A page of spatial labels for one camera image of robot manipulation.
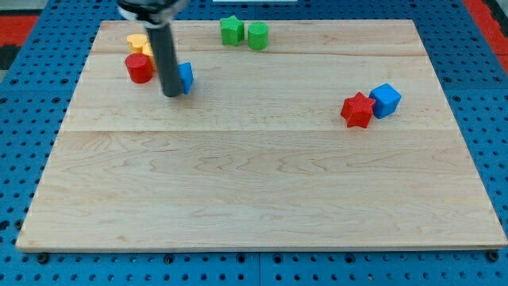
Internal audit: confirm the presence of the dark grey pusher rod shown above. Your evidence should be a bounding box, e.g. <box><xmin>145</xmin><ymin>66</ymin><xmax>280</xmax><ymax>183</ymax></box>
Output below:
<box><xmin>147</xmin><ymin>22</ymin><xmax>183</xmax><ymax>98</ymax></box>

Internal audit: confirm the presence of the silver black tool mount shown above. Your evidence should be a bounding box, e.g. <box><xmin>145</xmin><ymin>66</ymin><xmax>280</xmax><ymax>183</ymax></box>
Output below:
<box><xmin>116</xmin><ymin>0</ymin><xmax>191</xmax><ymax>28</ymax></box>

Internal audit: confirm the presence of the blue triangle block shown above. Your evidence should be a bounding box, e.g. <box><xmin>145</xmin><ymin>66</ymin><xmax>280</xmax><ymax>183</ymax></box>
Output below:
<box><xmin>178</xmin><ymin>62</ymin><xmax>194</xmax><ymax>95</ymax></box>

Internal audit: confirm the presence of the yellow hexagon block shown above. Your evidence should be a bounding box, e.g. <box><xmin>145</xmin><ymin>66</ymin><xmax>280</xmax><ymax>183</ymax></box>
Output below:
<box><xmin>141</xmin><ymin>42</ymin><xmax>157</xmax><ymax>72</ymax></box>

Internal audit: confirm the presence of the yellow heart block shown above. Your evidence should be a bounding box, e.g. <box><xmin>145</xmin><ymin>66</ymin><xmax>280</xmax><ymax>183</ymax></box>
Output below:
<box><xmin>126</xmin><ymin>33</ymin><xmax>148</xmax><ymax>53</ymax></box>

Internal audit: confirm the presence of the red cylinder block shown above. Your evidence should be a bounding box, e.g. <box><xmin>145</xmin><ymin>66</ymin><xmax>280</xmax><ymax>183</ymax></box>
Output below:
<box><xmin>125</xmin><ymin>53</ymin><xmax>153</xmax><ymax>83</ymax></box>

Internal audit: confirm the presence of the green star block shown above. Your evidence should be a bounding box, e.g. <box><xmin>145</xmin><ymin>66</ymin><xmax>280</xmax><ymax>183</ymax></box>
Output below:
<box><xmin>219</xmin><ymin>15</ymin><xmax>244</xmax><ymax>46</ymax></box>

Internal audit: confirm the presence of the green cylinder block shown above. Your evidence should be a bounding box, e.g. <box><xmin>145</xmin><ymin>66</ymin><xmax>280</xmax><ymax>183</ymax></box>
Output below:
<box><xmin>248</xmin><ymin>21</ymin><xmax>269</xmax><ymax>50</ymax></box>

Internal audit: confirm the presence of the wooden board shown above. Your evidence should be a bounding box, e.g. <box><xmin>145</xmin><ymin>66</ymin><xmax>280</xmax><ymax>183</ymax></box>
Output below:
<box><xmin>17</xmin><ymin>20</ymin><xmax>507</xmax><ymax>253</ymax></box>

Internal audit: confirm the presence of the red star block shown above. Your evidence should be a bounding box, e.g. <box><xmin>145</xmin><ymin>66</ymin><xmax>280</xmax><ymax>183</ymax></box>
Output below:
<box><xmin>341</xmin><ymin>92</ymin><xmax>376</xmax><ymax>129</ymax></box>

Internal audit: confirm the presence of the blue cube block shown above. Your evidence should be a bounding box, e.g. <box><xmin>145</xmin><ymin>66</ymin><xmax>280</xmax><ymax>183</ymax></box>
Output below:
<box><xmin>369</xmin><ymin>83</ymin><xmax>402</xmax><ymax>119</ymax></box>

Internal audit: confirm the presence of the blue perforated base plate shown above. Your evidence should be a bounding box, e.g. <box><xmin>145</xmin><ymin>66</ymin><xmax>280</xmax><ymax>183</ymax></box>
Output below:
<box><xmin>1</xmin><ymin>0</ymin><xmax>507</xmax><ymax>285</ymax></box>

